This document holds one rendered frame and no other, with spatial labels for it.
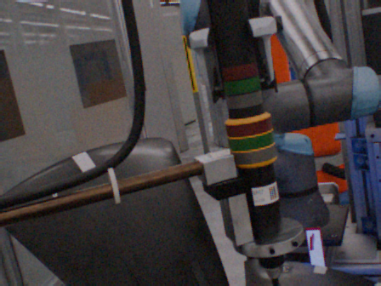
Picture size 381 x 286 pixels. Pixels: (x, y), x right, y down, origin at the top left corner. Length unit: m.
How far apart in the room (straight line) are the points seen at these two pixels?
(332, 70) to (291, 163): 0.48
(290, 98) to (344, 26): 0.64
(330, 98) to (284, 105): 0.07
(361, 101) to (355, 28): 0.59
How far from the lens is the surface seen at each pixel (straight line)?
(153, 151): 0.60
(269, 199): 0.47
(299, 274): 0.75
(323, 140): 4.41
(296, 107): 0.72
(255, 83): 0.45
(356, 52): 1.33
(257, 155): 0.45
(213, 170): 0.44
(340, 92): 0.74
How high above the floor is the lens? 1.53
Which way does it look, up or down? 11 degrees down
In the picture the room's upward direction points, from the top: 11 degrees counter-clockwise
